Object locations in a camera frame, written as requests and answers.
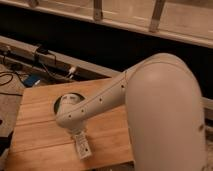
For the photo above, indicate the white plastic bottle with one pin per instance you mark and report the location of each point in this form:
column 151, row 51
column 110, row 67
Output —
column 82, row 145

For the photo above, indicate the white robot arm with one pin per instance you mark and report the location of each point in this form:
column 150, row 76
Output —
column 165, row 113

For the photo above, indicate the green ceramic bowl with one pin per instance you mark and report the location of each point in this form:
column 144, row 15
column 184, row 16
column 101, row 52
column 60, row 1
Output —
column 57, row 103

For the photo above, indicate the white plug connector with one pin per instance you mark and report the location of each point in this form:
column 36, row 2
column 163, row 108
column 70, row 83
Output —
column 72, row 70

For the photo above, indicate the black clamp device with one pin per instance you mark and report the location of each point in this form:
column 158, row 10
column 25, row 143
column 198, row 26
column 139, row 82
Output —
column 42, row 50

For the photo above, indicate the blue box on floor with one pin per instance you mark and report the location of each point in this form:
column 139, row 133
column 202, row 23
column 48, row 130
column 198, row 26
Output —
column 31, row 80

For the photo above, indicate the wooden table board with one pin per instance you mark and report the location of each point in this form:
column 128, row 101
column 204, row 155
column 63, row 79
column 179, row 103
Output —
column 38, row 144

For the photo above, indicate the metal rail beam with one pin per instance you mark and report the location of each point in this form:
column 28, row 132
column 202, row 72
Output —
column 60, row 61

